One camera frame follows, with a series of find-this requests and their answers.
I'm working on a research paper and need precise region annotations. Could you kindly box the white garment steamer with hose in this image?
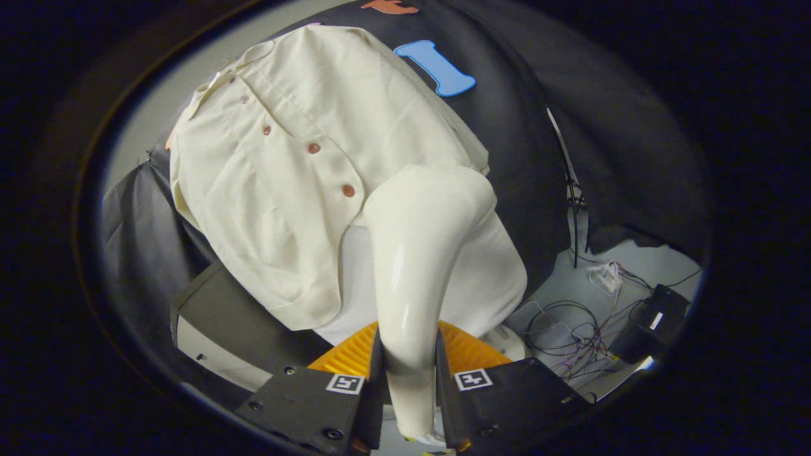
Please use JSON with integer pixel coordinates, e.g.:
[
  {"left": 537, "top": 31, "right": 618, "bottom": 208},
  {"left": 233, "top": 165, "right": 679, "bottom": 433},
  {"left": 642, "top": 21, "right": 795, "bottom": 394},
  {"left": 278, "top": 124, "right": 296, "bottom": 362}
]
[{"left": 362, "top": 164, "right": 497, "bottom": 441}]

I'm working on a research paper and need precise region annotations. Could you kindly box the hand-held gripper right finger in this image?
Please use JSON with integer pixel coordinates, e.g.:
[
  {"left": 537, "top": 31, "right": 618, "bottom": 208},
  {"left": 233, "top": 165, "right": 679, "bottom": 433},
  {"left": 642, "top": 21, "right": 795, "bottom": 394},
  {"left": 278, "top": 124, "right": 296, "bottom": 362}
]
[{"left": 435, "top": 320, "right": 594, "bottom": 453}]

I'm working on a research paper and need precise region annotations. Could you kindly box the grey drawer cabinet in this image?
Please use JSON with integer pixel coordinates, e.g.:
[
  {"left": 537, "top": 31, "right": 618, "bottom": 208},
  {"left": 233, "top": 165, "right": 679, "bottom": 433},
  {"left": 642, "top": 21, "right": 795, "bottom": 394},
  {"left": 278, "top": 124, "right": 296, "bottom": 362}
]
[{"left": 169, "top": 262, "right": 382, "bottom": 407}]

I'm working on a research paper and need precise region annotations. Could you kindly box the black power box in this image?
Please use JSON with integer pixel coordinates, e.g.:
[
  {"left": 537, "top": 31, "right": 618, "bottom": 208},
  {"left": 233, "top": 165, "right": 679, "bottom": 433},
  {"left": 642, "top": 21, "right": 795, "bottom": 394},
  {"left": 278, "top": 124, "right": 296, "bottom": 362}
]
[{"left": 609, "top": 283, "right": 691, "bottom": 365}]

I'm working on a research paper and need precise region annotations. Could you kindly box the cream button-up shirt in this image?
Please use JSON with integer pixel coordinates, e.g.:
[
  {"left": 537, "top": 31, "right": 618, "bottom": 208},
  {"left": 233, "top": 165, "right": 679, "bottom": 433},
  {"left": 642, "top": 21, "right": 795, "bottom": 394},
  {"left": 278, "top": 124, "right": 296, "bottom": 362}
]
[{"left": 169, "top": 25, "right": 492, "bottom": 332}]

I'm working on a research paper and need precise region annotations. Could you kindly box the white cable bundle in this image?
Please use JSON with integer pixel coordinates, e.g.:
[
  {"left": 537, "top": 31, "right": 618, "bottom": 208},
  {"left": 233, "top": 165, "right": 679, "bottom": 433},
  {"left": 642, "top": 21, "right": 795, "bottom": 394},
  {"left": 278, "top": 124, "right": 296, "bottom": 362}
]
[{"left": 585, "top": 260, "right": 625, "bottom": 296}]

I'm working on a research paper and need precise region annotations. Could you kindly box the thin black stand pole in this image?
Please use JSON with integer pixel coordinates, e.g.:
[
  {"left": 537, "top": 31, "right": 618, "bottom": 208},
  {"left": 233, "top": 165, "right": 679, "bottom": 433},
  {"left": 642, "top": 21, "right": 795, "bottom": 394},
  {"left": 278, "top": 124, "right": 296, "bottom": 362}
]
[{"left": 546, "top": 106, "right": 591, "bottom": 270}]

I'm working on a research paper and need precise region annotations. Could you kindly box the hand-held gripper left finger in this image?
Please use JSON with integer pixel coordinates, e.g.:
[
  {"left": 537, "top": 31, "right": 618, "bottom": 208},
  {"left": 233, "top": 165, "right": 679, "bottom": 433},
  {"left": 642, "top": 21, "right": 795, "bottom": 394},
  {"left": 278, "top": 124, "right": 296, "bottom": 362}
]
[{"left": 233, "top": 320, "right": 385, "bottom": 456}]

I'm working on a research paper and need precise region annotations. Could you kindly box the tangle of thin cables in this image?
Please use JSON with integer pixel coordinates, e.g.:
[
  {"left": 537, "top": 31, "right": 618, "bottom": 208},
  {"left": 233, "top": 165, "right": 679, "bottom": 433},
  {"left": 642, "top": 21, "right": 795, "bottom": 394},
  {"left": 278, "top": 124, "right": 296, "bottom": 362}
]
[{"left": 507, "top": 260, "right": 704, "bottom": 403}]

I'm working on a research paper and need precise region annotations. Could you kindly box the white mannequin torso stand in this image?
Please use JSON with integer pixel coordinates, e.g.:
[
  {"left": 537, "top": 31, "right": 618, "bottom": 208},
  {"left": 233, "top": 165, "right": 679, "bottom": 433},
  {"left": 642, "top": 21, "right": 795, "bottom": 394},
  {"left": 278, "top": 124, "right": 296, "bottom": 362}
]
[{"left": 314, "top": 208, "right": 528, "bottom": 363}]

